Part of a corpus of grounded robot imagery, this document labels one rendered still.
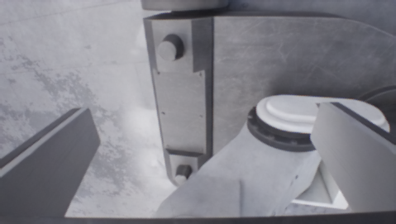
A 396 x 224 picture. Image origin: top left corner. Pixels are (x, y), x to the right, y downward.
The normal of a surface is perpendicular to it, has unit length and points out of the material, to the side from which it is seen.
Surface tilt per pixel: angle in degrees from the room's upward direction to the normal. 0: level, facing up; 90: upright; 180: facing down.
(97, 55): 0
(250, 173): 90
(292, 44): 0
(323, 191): 90
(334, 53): 0
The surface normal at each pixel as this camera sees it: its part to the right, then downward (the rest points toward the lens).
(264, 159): -0.03, -0.86
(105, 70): -0.21, 0.51
